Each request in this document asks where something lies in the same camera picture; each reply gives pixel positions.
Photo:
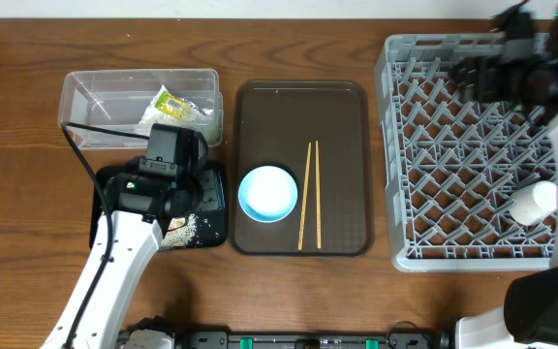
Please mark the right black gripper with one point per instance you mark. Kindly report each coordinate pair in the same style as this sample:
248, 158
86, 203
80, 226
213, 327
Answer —
480, 78

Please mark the pile of rice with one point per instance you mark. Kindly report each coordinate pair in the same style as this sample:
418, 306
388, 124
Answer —
184, 232

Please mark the light blue bowl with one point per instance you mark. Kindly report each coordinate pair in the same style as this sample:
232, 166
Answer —
267, 194

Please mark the white napkin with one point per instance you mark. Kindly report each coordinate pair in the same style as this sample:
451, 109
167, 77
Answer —
151, 116

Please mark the yellow green snack wrapper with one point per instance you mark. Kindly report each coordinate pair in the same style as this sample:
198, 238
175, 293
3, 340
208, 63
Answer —
179, 109

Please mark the white cup green inside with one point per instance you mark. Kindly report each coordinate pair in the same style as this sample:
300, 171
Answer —
533, 203

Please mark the wooden chopstick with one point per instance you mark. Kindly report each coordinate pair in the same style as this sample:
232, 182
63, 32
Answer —
304, 198
318, 195

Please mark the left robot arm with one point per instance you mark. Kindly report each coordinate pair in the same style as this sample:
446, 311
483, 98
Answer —
137, 214

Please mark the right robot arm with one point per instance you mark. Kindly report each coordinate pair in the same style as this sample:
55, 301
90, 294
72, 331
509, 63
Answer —
528, 317

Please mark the black waste tray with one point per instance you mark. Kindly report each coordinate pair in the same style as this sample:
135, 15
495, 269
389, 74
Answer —
213, 206

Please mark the grey dishwasher rack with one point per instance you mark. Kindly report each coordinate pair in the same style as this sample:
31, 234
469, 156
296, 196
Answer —
452, 166

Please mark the clear plastic waste bin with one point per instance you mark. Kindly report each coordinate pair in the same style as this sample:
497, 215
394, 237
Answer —
103, 108

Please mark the brown serving tray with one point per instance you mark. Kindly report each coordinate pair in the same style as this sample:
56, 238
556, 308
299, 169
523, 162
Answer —
274, 123

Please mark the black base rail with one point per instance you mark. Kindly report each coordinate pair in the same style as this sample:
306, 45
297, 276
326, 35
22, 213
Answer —
158, 332

